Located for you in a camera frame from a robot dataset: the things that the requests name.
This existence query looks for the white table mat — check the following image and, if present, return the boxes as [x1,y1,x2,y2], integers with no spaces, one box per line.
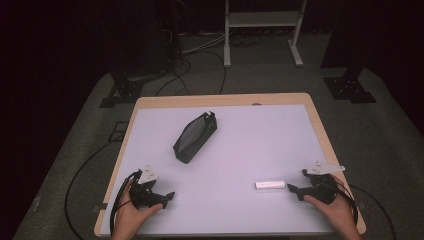
[99,104,335,237]

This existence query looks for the white metal stand frame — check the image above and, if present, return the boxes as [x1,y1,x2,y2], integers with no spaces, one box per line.
[223,0,308,69]

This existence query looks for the wooden table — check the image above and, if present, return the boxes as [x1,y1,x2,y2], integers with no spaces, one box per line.
[93,92,367,238]

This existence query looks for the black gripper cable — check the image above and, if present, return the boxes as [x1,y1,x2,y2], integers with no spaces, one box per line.
[329,181,360,228]
[109,169,144,236]

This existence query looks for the white rectangular eraser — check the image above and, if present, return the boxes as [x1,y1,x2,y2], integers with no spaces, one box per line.
[254,180,287,190]

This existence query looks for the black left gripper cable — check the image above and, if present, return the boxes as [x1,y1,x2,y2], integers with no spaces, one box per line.
[109,169,144,236]

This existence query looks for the white floor cables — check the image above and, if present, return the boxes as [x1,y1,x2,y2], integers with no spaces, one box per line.
[180,31,228,56]

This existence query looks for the person's right hand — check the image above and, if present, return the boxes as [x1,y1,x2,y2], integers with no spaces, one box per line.
[303,175,358,234]

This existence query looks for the black stand base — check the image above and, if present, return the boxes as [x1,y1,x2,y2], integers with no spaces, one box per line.
[322,64,378,105]
[99,63,168,109]

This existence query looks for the black pencil case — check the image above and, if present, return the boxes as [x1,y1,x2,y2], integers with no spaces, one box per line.
[172,110,218,165]

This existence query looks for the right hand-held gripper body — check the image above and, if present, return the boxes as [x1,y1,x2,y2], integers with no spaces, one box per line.
[301,161,347,206]

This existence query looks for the person's left hand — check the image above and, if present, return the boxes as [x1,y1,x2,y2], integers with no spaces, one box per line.
[112,179,164,236]

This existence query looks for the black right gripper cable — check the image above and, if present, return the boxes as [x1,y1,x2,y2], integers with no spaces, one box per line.
[329,181,360,228]

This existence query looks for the black looped floor cable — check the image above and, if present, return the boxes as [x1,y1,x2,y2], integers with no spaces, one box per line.
[154,49,228,98]

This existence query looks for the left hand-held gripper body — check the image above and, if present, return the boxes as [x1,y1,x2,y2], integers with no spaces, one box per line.
[129,163,168,211]

